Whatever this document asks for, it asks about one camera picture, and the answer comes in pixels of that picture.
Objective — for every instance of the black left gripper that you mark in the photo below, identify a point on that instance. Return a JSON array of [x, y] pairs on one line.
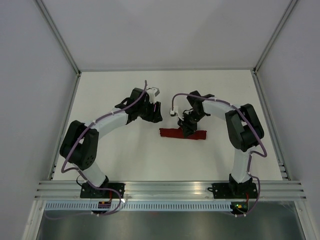
[[154, 117]]

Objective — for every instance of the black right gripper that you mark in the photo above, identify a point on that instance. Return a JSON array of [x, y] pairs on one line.
[[187, 129]]

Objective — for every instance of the red cloth napkin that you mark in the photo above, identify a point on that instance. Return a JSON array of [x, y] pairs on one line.
[[177, 133]]

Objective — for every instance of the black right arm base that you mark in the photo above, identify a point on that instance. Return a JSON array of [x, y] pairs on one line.
[[222, 191]]

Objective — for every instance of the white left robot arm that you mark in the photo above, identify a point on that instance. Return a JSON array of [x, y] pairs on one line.
[[80, 144]]

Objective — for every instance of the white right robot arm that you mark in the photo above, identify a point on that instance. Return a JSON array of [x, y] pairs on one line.
[[244, 128]]

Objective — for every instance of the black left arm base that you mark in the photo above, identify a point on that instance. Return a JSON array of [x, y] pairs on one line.
[[88, 192]]

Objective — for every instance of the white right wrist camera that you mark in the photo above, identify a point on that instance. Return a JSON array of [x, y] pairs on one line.
[[174, 112]]

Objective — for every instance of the white slotted cable duct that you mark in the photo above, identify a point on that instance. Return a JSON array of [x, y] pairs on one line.
[[154, 206]]

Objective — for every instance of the aluminium front rail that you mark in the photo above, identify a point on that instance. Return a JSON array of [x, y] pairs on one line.
[[277, 190]]

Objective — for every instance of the aluminium frame post left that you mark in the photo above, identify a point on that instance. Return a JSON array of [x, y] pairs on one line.
[[40, 4]]

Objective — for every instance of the aluminium frame post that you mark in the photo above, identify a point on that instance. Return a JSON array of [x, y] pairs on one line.
[[40, 4], [275, 34]]

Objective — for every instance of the aluminium frame post right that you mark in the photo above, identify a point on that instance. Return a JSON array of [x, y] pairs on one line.
[[275, 34]]

